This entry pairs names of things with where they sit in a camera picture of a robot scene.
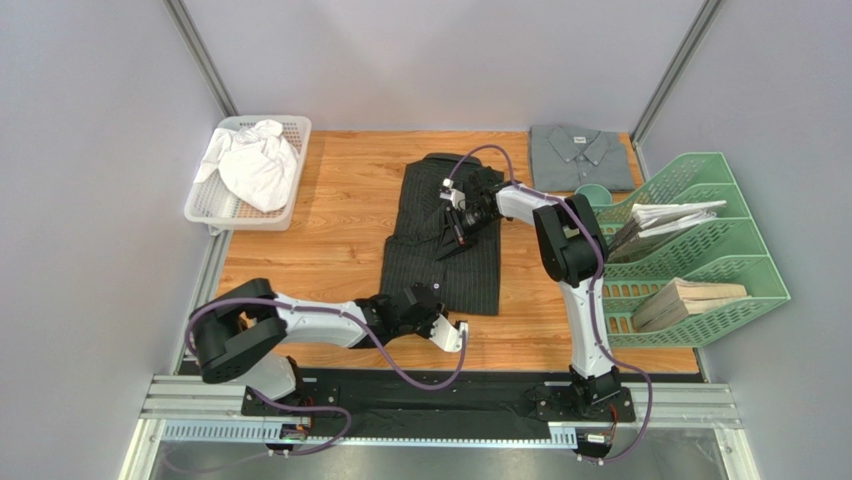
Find green plastic file rack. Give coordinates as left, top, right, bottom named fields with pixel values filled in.
left=594, top=152, right=790, bottom=348

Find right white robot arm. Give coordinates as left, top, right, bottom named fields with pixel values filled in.
left=438, top=178, right=621, bottom=419

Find right corner aluminium post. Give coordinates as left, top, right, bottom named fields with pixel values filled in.
left=630, top=0, right=726, bottom=147

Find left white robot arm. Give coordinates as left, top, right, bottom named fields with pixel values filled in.
left=185, top=278, right=469, bottom=400

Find white shirt in basket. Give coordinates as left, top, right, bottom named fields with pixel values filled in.
left=194, top=119, right=299, bottom=213

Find dark pinstriped long sleeve shirt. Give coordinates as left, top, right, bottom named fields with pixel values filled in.
left=380, top=153, right=501, bottom=316

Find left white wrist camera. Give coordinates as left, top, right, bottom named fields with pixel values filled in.
left=428, top=315, right=469, bottom=353

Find white plastic laundry basket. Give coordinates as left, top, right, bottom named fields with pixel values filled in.
left=184, top=115, right=312, bottom=235

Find left corner aluminium post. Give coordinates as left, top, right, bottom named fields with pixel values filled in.
left=163, top=0, right=238, bottom=117

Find aluminium frame rail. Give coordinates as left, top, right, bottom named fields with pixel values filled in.
left=120, top=225, right=762, bottom=479

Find white papers in rack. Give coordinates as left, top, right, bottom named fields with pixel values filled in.
left=608, top=200, right=727, bottom=262

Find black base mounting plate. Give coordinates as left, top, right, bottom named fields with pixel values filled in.
left=280, top=368, right=647, bottom=441

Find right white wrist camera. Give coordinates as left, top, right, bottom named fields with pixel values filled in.
left=439, top=178, right=467, bottom=211

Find folded grey shirt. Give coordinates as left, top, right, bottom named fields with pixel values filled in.
left=528, top=124, right=635, bottom=192

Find corner aluminium post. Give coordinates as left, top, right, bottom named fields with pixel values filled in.
left=163, top=0, right=238, bottom=117
left=630, top=0, right=726, bottom=147

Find brown book in rack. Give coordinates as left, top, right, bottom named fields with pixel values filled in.
left=632, top=278, right=750, bottom=333

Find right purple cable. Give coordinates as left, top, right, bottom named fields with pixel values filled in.
left=444, top=144, right=655, bottom=465

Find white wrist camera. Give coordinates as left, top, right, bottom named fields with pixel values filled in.
left=428, top=315, right=469, bottom=353
left=439, top=178, right=467, bottom=211

